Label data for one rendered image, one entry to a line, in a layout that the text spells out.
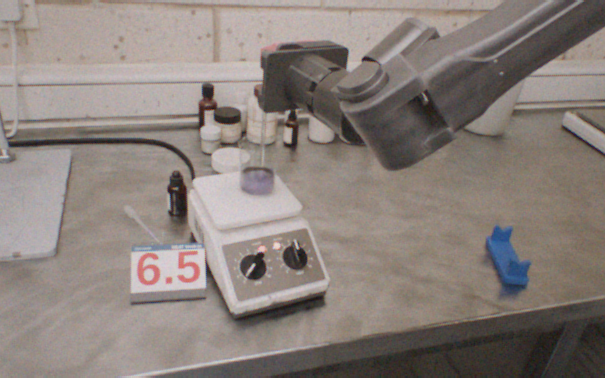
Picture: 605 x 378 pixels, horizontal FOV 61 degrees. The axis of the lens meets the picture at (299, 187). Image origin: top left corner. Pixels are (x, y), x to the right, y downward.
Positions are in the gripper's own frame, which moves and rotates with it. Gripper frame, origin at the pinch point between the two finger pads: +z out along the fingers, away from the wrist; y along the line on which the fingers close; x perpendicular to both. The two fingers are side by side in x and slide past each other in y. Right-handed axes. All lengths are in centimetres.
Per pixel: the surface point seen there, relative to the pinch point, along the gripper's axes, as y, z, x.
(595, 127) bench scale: -86, 2, 23
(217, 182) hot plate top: 4.8, 3.4, 18.3
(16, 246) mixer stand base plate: 30.1, 10.5, 26.4
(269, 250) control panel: 3.3, -9.5, 21.5
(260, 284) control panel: 6.1, -12.6, 23.5
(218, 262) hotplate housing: 9.6, -8.3, 22.2
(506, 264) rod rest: -28.9, -21.3, 25.8
